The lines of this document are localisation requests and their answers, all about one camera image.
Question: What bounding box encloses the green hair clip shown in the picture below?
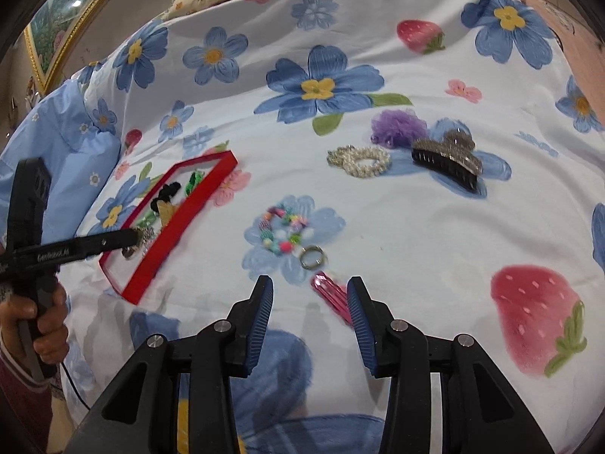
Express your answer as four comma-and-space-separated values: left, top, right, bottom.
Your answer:
183, 169, 206, 197

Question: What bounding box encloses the pink printed blanket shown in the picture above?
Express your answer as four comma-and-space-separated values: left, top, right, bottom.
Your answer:
508, 0, 591, 86

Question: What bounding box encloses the black rhinestone claw clip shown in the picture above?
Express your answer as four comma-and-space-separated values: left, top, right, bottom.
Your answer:
410, 129, 484, 193

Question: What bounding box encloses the light blue pillow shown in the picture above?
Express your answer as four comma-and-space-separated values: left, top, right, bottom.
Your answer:
0, 79, 121, 266

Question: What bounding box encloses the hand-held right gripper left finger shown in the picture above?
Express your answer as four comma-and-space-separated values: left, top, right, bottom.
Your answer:
66, 275, 275, 454

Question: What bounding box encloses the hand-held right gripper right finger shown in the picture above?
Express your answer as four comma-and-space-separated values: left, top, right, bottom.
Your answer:
346, 277, 556, 454

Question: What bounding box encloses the black scrunchie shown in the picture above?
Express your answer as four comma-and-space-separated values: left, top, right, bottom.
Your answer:
150, 181, 183, 211

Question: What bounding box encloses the person's left hand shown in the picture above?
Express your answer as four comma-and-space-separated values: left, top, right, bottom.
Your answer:
0, 284, 71, 365

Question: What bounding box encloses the purple mesh flower hair tie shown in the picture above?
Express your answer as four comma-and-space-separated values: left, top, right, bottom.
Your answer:
370, 109, 428, 147

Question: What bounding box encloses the pink hair clip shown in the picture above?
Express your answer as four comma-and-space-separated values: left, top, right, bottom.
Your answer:
310, 271, 354, 327

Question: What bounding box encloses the red shallow box tray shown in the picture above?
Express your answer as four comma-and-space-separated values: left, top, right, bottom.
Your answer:
98, 150, 238, 306

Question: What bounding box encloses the person's left forearm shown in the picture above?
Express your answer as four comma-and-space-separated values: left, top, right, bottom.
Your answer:
0, 333, 56, 452

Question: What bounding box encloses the gold framed picture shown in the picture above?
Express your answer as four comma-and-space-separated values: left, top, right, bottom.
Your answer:
23, 0, 138, 95

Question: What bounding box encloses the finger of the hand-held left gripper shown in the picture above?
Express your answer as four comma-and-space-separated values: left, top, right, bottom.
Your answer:
76, 228, 143, 260

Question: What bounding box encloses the black cable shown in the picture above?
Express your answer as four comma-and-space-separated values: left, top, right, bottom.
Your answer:
60, 363, 92, 411

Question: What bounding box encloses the colourful bead bracelet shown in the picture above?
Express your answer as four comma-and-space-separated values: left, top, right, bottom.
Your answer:
259, 204, 313, 255

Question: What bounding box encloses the silver ring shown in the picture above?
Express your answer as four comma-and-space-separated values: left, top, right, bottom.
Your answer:
300, 245, 328, 270

